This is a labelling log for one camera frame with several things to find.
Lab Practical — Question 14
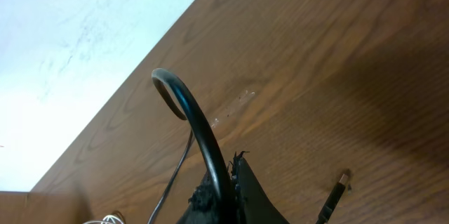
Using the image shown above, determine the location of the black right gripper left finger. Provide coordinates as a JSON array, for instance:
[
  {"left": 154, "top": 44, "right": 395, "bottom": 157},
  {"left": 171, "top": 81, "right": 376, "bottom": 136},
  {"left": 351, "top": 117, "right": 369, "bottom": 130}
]
[{"left": 177, "top": 172, "right": 223, "bottom": 224}]

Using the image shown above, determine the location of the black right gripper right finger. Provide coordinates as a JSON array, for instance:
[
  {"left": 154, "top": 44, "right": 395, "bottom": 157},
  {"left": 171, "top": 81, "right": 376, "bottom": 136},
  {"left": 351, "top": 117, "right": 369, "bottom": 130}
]
[{"left": 231, "top": 151, "right": 288, "bottom": 224}]

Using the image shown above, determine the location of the thin black cable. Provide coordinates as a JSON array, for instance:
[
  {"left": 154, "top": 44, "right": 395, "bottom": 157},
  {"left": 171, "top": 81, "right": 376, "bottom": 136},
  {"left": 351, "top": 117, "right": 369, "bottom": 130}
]
[{"left": 147, "top": 67, "right": 236, "bottom": 224}]

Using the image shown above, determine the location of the white cable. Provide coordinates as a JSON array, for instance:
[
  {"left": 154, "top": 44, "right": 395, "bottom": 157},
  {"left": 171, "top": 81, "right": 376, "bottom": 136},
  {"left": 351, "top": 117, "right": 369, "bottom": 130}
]
[{"left": 82, "top": 213, "right": 126, "bottom": 224}]

